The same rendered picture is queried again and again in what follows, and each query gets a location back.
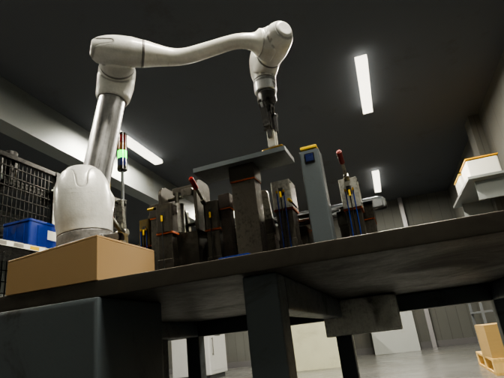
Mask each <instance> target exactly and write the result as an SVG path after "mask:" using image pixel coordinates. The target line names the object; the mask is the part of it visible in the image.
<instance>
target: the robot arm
mask: <svg viewBox="0 0 504 378"><path fill-rule="evenodd" d="M292 42H293V32H292V29H291V28H290V26H289V25H288V24H287V23H286V22H283V21H276V22H273V23H271V24H270V25H268V26H266V27H265V28H258V29H257V30H256V31H255V32H251V33H238V34H231V35H227V36H224V37H219V38H217V39H214V40H210V41H206V42H204V43H199V44H197V45H194V46H189V47H185V48H170V47H167V46H162V45H159V44H156V43H152V42H150V41H147V40H143V39H139V38H135V37H130V36H124V35H116V34H108V35H102V36H98V37H95V38H94V39H92V40H91V45H90V56H91V58H92V59H93V60H94V61H95V62H96V63H98V64H99V66H98V72H97V82H96V90H95V95H96V98H97V106H96V110H95V114H94V120H93V123H92V127H91V133H90V137H89V141H88V146H87V150H86V153H85V160H84V164H80V165H74V166H69V167H68V168H67V169H66V170H64V171H63V172H62V173H61V174H60V176H59V177H58V179H57V182H56V183H55V187H54V194H53V211H54V222H55V232H56V247H58V246H60V245H65V244H67V243H71V242H75V241H78V240H80V239H85V238H88V237H91V236H95V235H99V236H104V237H107V238H110V239H115V240H118V241H121V242H123V241H124V240H125V236H124V234H123V233H122V232H115V233H113V211H114V205H115V197H114V196H113V194H112V192H111V191H110V180H111V176H112V172H113V164H114V160H115V156H116V149H117V145H118V141H119V134H120V129H121V125H122V118H123V114H124V109H125V107H126V106H127V105H128V104H129V103H130V101H131V97H132V94H133V92H134V85H135V79H136V70H135V68H151V67H167V66H180V65H189V64H192V63H195V62H199V61H202V60H204V59H208V58H211V57H213V56H217V55H220V54H222V53H226V52H229V51H231V50H239V49H243V50H250V51H251V53H250V59H249V65H250V75H251V78H252V80H253V86H254V91H255V95H256V96H257V101H258V105H259V109H260V112H261V116H262V123H263V127H264V128H265V129H264V131H265V132H266V133H267V140H268V147H269V148H271V147H273V146H277V145H278V136H277V134H278V133H279V131H278V114H275V107H274V104H275V103H276V101H277V98H276V93H277V85H276V79H275V77H276V75H277V73H278V68H279V65H280V63H281V62H282V61H283V60H284V59H285V57H286V55H287V53H288V52H289V50H290V47H291V45H292Z"/></svg>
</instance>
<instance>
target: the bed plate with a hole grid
mask: <svg viewBox="0 0 504 378"><path fill-rule="evenodd" d="M270 272H276V273H278V274H280V275H283V276H284V277H287V278H289V279H292V280H294V281H297V282H299V283H300V284H304V285H305V286H307V287H310V288H312V289H315V290H317V291H319V292H321V293H324V294H326V295H328V296H331V297H333V298H335V299H338V300H341V299H352V298H358V297H363V296H374V295H379V294H386V293H395V295H396V296H399V295H406V294H411V293H422V292H428V291H434V290H444V289H450V288H456V287H467V286H472V285H479V284H489V283H491V282H493V281H496V280H498V279H500V278H503V277H504V210H502V211H494V212H489V213H484V214H477V215H472V216H467V217H459V218H455V219H450V220H441V221H437V222H433V223H424V224H420V225H415V226H407V227H402V228H398V229H390V230H385V231H380V232H372V233H368V234H363V235H355V236H350V237H346V238H338V239H333V240H328V241H321V242H316V243H311V244H303V245H299V246H294V247H285V248H281V249H277V250H268V251H263V252H259V253H251V254H246V255H241V256H234V257H229V258H224V259H216V260H212V261H207V262H199V263H194V264H190V265H181V266H177V267H172V268H164V269H160V270H155V271H147V272H142V273H138V274H129V275H125V276H121V277H112V278H107V279H103V280H95V281H90V282H85V283H78V284H73V285H68V286H60V287H56V288H51V289H42V290H38V291H34V292H25V293H21V294H16V295H8V296H3V297H0V313H1V312H5V311H14V310H19V309H24V308H33V307H37V306H43V305H51V304H56V303H61V302H70V301H75V300H80V299H89V298H94V297H104V298H112V299H128V300H136V301H144V302H160V303H161V317H162V322H168V323H199V322H205V321H211V320H221V319H227V318H233V317H243V316H246V310H245V295H244V287H243V277H247V276H251V275H261V274H265V273H270Z"/></svg>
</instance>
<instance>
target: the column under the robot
mask: <svg viewBox="0 0 504 378"><path fill-rule="evenodd" d="M0 378H164V357H163V337H162V317H161V303H160V302H152V301H136V300H128V299H120V298H104V297H94V298H84V299H80V300H75V301H66V302H61V303H56V304H48V305H43V306H37V307H29V308H24V309H19V310H10V311H5V312H1V313H0Z"/></svg>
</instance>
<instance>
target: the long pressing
mask: <svg viewBox="0 0 504 378"><path fill-rule="evenodd" d="M362 202H363V205H364V204H368V203H372V205H373V208H374V211H375V212H378V211H381V210H383V209H387V208H388V206H387V203H386V199H385V198H384V197H383V196H372V197H368V198H364V199H362ZM341 209H344V208H343V203H339V204H335V205H331V211H332V212H333V213H332V216H333V220H335V219H338V218H337V214H336V212H335V211H337V212H340V211H339V210H341ZM297 215H298V224H299V226H304V225H308V224H310V220H309V211H308V210H306V211H299V214H297ZM305 217H307V218H305ZM273 218H274V221H275V225H276V226H277V227H278V224H277V222H278V219H277V217H273ZM299 218H303V219H299Z"/></svg>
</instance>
